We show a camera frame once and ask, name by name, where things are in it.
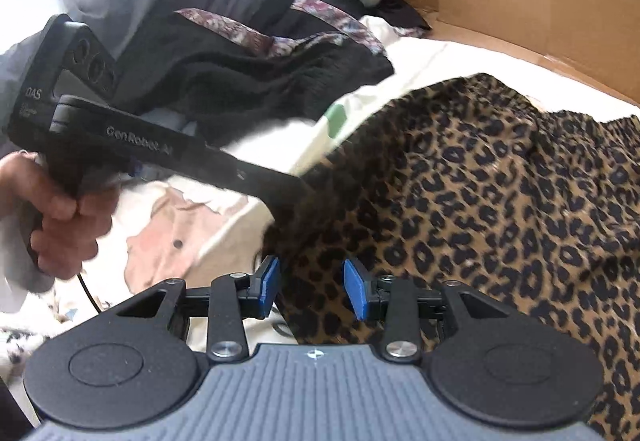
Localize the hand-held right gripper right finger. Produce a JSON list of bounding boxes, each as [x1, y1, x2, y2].
[[342, 258, 521, 363]]

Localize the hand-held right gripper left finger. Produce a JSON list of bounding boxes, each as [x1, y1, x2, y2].
[[117, 255, 281, 363]]

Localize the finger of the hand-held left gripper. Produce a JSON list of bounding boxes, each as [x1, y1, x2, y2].
[[202, 141, 316, 203]]

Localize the leopard print pants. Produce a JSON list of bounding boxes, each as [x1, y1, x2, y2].
[[262, 74, 640, 441]]

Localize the person's left hand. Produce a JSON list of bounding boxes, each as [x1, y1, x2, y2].
[[0, 151, 118, 282]]

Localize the floral print garment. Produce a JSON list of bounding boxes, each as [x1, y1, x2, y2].
[[175, 0, 388, 59]]

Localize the bear print bed sheet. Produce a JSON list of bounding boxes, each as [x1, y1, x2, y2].
[[0, 14, 640, 372]]

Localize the small black cloth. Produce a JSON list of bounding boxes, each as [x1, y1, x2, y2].
[[345, 0, 433, 39]]

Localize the thin black cable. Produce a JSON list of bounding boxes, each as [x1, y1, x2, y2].
[[75, 272, 110, 313]]

